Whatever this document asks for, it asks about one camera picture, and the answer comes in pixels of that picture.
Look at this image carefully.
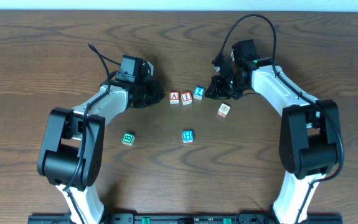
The red letter I block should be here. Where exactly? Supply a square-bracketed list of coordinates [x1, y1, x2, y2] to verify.
[181, 91, 193, 105]

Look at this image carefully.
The green letter B block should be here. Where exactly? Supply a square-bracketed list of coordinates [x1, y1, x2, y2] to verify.
[121, 133, 135, 146]

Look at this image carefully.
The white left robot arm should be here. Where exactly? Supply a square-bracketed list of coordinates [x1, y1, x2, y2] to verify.
[37, 80, 164, 223]

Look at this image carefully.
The blue letter H block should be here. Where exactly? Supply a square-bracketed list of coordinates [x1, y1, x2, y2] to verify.
[182, 130, 194, 143]

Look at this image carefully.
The red letter A block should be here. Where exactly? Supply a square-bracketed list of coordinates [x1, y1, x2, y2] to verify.
[169, 91, 180, 104]

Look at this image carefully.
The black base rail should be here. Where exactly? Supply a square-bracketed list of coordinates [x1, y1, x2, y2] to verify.
[27, 213, 343, 224]

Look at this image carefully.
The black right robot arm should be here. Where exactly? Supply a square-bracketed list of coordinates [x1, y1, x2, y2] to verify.
[205, 55, 344, 223]

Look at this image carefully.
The blue number 2 block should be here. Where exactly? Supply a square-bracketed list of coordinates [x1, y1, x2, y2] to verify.
[193, 86, 205, 100]

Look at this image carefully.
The red-edged picture block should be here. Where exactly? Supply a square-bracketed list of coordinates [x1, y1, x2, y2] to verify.
[217, 103, 231, 118]

